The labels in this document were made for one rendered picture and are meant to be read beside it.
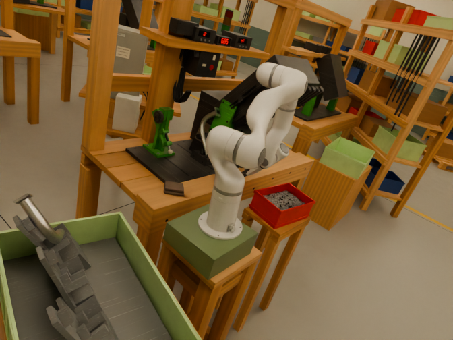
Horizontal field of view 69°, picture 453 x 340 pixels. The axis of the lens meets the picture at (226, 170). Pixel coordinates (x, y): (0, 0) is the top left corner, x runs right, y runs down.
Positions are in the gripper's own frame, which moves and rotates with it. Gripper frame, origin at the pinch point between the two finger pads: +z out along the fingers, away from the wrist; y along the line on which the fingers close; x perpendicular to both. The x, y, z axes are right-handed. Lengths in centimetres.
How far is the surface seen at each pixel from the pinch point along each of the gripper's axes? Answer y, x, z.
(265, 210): -2.6, -23.7, -5.3
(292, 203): 18.3, -26.5, -8.7
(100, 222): -88, -2, 1
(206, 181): -19.9, 3.8, 9.4
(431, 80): 255, 25, -65
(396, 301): 133, -135, 22
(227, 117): 3.3, 34.2, -5.1
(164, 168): -33.8, 20.3, 20.9
